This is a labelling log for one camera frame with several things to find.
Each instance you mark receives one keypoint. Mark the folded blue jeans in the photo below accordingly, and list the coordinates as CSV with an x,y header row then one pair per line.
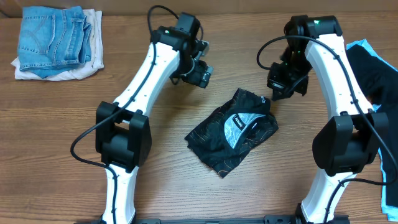
x,y
52,41

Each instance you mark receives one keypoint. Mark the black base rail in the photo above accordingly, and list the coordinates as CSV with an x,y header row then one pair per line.
x,y
268,219

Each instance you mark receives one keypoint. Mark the black and light-blue garment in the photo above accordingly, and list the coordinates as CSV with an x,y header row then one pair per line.
x,y
378,82

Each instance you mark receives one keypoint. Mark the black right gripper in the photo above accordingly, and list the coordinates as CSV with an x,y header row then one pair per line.
x,y
276,83

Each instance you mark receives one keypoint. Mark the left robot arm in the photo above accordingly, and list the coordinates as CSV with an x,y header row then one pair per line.
x,y
123,135

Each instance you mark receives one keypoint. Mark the folded white cloth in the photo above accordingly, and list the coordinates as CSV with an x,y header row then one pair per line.
x,y
86,70

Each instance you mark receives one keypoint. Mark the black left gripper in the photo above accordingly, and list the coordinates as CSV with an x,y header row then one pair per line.
x,y
199,74

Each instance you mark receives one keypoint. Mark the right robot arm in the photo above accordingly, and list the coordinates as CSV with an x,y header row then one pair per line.
x,y
354,131

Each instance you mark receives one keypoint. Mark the black printed cycling jersey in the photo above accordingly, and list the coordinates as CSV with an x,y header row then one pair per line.
x,y
232,130

